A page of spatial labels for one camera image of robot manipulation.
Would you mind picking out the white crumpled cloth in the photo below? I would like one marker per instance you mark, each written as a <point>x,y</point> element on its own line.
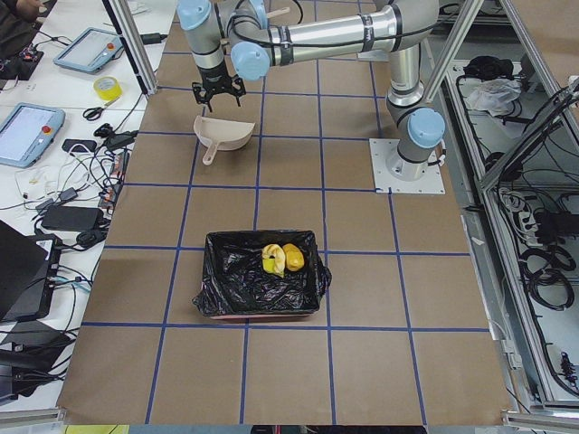
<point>497,97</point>

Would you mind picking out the aluminium frame post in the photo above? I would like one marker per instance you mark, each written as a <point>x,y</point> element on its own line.
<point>127,31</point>

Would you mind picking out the yellow tape roll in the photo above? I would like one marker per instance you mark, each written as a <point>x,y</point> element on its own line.
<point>107,88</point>

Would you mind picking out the far teach pendant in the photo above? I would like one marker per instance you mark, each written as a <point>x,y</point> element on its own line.
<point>90,51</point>

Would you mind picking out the black laptop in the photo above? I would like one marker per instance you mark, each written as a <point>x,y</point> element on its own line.
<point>29,266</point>

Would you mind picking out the teach pendant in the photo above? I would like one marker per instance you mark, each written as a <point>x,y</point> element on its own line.
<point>27,132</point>
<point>90,51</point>

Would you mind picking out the near teach pendant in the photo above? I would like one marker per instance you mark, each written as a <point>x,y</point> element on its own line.
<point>27,132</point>

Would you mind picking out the pink bin with black liner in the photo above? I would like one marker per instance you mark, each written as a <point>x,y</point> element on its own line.
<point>235,283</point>

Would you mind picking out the black power adapter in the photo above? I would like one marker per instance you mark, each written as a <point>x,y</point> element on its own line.
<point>71,218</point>

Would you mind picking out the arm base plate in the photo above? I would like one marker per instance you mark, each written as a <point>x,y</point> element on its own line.
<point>392,174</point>

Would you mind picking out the beige plastic dustpan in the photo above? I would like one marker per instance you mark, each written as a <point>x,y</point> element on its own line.
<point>221,135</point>

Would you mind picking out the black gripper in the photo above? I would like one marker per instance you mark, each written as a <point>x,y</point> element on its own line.
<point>214,78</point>

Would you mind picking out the brown toy potato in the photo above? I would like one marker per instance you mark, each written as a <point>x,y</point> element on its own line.
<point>294,257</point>

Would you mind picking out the black handled scissors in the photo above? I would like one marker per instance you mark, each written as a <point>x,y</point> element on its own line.
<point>94,113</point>

